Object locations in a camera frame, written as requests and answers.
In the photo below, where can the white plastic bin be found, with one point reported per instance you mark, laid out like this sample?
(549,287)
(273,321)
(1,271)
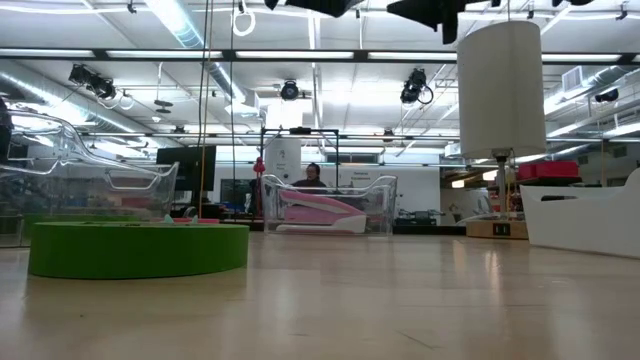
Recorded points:
(590,225)

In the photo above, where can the green masking tape roll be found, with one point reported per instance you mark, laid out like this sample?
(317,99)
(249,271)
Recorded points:
(135,250)
(75,218)

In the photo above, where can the black monitor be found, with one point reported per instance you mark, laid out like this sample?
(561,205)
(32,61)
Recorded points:
(185,167)

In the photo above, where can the black ceiling spotlight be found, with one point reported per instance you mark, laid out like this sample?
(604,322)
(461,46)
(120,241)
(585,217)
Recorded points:
(606,95)
(289,91)
(95,84)
(414,85)

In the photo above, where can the red storage box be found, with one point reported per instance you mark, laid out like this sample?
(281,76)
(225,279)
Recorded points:
(547,170)

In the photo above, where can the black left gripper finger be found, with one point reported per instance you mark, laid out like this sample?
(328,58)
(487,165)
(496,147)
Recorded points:
(330,7)

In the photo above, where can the person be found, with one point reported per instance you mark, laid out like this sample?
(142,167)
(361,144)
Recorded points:
(311,177)

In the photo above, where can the small red background object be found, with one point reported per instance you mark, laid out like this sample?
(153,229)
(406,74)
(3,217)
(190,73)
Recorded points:
(258,166)

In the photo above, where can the clear plastic bin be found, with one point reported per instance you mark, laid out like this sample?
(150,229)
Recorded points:
(380,210)
(75,190)

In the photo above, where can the pink and white stapler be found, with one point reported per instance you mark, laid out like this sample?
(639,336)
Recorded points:
(320,212)

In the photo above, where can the small pink teal object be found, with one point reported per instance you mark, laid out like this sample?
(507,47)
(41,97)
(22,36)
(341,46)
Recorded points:
(205,220)

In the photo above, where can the overhead light bar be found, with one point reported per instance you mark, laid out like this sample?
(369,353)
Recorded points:
(230,55)

